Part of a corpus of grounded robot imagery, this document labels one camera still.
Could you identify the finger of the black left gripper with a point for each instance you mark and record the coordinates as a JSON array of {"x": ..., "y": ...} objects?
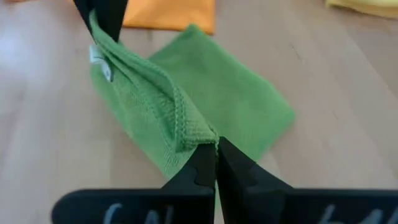
[
  {"x": 112, "y": 15},
  {"x": 83, "y": 7}
]

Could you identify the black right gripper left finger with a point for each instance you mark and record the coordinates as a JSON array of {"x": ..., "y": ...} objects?
[{"x": 174, "y": 205}]

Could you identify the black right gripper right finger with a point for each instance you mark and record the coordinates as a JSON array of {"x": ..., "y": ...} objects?
[{"x": 264, "y": 202}]

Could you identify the orange microfiber towel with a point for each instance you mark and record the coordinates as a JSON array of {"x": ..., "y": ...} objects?
[{"x": 171, "y": 14}]

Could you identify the green microfiber towel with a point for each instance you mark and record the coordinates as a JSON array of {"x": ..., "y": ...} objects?
[{"x": 217, "y": 93}]

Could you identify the yellow microfiber towel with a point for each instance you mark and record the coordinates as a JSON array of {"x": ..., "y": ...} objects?
[{"x": 367, "y": 7}]

